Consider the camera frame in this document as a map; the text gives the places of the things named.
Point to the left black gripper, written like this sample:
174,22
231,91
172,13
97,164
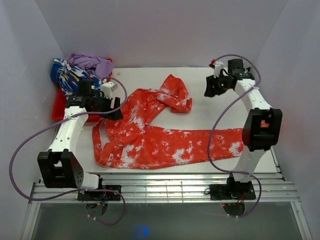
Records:
114,115

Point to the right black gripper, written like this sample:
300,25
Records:
211,82

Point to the red white tie-dye trousers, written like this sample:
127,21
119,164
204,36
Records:
134,143

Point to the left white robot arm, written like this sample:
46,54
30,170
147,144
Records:
59,166

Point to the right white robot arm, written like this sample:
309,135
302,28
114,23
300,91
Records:
260,132

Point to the blue white patterned trousers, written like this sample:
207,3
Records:
67,76

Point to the purple folded garment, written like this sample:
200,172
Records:
91,63

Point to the red plastic bin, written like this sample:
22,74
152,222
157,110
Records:
61,101

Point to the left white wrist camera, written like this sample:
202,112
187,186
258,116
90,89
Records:
107,88

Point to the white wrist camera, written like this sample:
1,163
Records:
107,88
217,67

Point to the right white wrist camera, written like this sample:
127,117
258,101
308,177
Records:
217,67

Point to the aluminium rail frame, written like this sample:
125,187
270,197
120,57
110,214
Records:
172,203

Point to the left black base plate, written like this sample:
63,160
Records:
101,196

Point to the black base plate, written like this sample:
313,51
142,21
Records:
225,192
101,196

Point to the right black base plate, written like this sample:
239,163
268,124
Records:
225,192

